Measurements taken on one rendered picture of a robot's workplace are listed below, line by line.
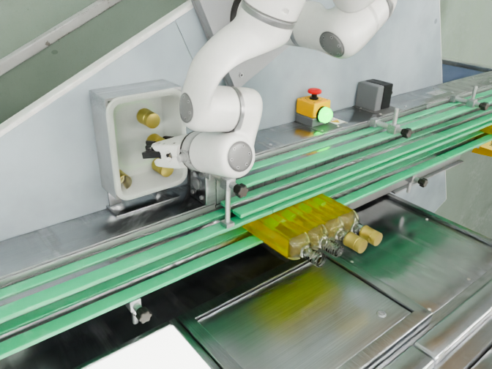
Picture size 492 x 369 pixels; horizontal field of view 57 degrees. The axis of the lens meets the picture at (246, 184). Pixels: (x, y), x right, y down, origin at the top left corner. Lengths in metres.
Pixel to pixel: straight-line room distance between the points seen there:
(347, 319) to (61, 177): 0.69
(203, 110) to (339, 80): 0.83
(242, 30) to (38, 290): 0.58
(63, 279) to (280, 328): 0.45
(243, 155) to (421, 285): 0.70
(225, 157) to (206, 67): 0.14
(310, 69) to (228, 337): 0.77
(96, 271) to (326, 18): 0.65
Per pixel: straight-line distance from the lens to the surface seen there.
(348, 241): 1.06
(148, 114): 0.98
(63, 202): 1.04
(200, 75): 0.67
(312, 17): 0.95
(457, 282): 1.32
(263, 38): 0.66
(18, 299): 0.90
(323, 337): 1.01
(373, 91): 1.49
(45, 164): 1.00
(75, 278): 0.91
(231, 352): 0.96
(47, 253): 0.96
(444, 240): 1.48
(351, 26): 0.91
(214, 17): 1.06
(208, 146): 0.75
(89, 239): 0.98
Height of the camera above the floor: 1.64
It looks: 43 degrees down
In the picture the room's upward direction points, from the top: 120 degrees clockwise
